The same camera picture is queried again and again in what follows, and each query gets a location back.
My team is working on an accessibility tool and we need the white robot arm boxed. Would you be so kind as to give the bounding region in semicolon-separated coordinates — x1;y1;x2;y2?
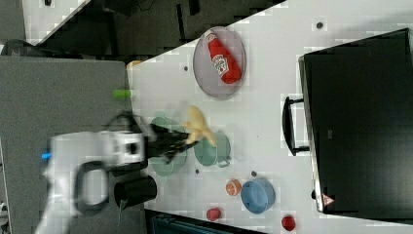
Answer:
34;125;189;234

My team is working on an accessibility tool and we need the green mug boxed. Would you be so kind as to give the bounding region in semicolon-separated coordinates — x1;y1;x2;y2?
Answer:
194;131;231;168

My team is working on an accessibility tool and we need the black toaster oven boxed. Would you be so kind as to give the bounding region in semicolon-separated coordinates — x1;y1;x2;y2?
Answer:
282;28;413;224

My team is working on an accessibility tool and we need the yellow plush banana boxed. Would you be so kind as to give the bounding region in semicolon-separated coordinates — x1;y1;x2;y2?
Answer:
181;105;217;147

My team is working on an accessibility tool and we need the green plate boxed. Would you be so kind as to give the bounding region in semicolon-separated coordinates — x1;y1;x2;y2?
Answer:
149;117;188;177

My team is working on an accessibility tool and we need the blue bowl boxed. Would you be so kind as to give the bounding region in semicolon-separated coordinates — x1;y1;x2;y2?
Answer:
241;177;276;215

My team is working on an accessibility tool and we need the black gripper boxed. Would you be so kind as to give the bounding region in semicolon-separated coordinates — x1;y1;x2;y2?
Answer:
145;124;192;164

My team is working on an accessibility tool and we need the black cylinder cup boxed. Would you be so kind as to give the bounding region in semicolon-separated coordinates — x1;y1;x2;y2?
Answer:
114;175;158;210

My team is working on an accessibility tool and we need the grey round plate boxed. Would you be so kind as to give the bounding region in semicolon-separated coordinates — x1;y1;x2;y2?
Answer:
193;26;246;99

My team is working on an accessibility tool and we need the orange ball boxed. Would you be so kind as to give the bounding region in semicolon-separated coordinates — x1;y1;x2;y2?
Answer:
225;179;242;196

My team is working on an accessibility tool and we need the red ketchup bottle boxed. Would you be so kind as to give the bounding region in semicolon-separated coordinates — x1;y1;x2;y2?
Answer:
205;29;242;84

